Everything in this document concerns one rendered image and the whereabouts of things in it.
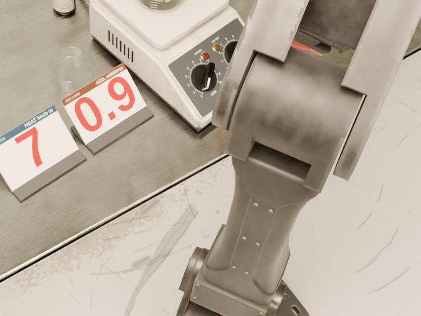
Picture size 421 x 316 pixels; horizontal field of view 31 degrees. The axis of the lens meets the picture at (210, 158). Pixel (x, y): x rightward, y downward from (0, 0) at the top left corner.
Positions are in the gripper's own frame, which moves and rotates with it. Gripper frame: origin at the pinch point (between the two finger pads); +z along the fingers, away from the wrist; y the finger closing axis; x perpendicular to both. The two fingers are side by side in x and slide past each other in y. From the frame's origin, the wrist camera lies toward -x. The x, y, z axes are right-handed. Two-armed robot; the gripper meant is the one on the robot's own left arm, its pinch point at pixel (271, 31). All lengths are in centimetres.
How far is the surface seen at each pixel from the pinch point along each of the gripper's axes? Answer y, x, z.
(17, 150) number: 20.7, 20.1, 12.1
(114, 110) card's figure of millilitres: 11.6, 11.7, 12.3
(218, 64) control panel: 2.4, 3.3, 7.0
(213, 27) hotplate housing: 4.2, -0.9, 7.2
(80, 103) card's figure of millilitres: 15.7, 12.5, 11.8
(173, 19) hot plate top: 9.4, 0.6, 6.7
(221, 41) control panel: 2.8, 0.4, 7.1
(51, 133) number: 17.8, 16.9, 12.1
